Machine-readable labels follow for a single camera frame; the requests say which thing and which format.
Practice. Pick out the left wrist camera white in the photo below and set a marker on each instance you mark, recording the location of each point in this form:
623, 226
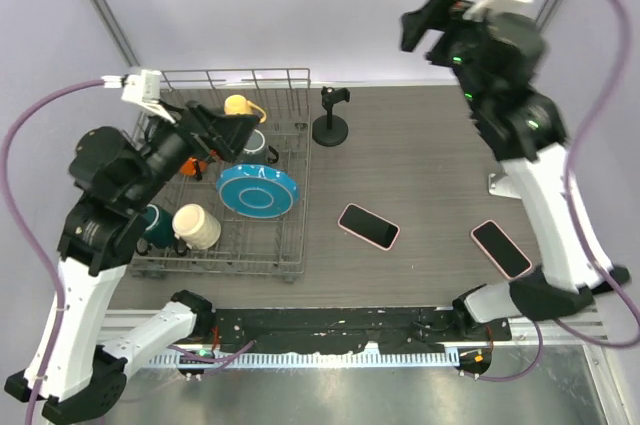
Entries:
140, 87

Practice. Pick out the slotted cable duct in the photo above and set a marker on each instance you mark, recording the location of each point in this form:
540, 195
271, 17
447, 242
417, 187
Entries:
370, 357

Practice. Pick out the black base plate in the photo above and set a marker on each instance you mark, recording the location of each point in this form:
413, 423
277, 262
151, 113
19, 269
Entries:
337, 331

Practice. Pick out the orange mug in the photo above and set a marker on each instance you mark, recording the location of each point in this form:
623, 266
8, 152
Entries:
194, 168

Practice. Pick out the blue plate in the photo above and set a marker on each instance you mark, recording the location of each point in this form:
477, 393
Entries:
257, 191

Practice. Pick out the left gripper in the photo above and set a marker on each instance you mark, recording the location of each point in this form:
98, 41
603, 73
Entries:
207, 132

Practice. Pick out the black phone stand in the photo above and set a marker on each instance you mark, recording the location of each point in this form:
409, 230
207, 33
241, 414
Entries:
330, 130

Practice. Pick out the grey mug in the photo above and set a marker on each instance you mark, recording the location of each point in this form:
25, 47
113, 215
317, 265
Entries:
258, 152

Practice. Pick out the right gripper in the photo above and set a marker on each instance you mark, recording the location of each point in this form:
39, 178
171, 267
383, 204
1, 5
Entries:
440, 12

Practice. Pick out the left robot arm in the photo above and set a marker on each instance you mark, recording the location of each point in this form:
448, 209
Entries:
73, 375

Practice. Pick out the dark teal mug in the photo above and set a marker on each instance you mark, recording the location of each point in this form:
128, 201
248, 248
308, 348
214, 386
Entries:
158, 233

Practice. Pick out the wire dish rack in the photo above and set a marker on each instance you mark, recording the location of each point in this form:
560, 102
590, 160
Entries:
247, 246

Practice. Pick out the white phone stand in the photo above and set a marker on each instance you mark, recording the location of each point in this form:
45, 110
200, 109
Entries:
500, 185

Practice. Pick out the cream mug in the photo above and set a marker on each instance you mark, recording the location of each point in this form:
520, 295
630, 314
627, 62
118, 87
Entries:
198, 228

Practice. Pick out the yellow mug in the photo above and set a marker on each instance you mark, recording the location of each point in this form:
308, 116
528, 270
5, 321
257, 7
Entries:
239, 105

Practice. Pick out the pink phone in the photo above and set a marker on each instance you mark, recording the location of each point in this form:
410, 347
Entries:
501, 250
368, 226

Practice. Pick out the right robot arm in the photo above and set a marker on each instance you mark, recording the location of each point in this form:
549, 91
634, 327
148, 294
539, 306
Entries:
494, 60

